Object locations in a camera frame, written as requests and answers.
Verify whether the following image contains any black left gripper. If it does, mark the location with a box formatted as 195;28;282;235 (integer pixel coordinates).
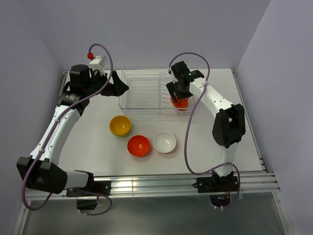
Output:
84;70;129;97

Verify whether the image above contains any orange bowl carried to rack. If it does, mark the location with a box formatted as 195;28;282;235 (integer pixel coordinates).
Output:
170;98;189;111

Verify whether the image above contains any orange bowl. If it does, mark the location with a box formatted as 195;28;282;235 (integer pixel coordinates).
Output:
127;135;151;158

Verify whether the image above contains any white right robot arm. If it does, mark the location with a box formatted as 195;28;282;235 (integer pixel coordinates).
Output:
166;61;246;191

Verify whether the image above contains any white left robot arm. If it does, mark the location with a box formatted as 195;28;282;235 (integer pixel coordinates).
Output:
17;65;129;195

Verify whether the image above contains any white bowl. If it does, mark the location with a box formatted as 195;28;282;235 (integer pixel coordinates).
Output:
153;132;177;154

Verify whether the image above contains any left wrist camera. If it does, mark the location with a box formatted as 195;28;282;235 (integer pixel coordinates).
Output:
87;52;108;74

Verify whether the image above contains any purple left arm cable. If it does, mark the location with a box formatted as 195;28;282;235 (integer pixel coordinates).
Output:
21;43;113;216

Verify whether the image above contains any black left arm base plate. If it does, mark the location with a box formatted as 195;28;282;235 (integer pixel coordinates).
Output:
66;180;112;197

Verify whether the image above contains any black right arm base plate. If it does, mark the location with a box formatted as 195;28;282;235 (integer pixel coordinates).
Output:
192;176;239;193

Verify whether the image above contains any aluminium table edge rail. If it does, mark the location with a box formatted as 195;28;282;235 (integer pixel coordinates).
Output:
23;172;281;201

